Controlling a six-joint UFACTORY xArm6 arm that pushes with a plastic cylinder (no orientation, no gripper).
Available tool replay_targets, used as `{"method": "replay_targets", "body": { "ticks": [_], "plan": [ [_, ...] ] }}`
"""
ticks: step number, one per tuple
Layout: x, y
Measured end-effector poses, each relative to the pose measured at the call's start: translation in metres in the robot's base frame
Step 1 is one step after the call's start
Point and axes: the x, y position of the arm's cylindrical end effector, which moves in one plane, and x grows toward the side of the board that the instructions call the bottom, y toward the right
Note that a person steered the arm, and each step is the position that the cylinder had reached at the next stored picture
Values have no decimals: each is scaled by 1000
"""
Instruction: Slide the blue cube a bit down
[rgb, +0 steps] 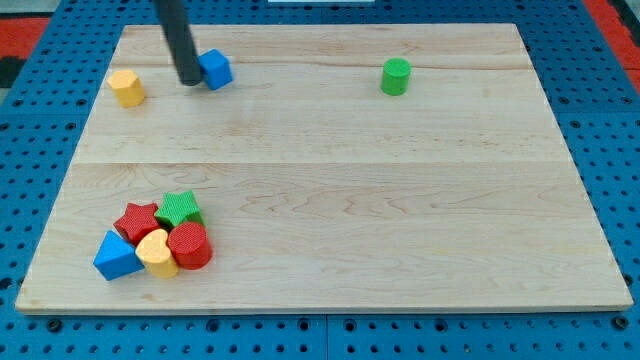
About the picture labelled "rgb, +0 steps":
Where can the blue cube block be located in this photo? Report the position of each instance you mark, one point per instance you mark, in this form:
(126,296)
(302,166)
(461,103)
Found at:
(216,69)

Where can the green cylinder block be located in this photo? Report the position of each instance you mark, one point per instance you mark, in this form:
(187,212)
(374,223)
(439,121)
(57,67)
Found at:
(395,76)

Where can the red cylinder block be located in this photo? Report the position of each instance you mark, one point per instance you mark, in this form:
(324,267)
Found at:
(190,246)

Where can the green star block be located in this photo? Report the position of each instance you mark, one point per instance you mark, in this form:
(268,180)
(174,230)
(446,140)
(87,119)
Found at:
(178,208)

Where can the yellow heart block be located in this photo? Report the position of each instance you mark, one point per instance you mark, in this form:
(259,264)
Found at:
(156,256)

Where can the red star block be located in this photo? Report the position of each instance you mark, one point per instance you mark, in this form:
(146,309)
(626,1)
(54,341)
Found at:
(136,222)

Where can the yellow hexagon block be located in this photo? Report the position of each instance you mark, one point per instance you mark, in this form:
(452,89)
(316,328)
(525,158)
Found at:
(127,88)

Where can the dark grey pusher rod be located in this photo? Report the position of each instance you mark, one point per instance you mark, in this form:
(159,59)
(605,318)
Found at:
(175,25)

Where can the blue triangle block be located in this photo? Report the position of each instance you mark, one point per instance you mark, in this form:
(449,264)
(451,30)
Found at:
(116,258)

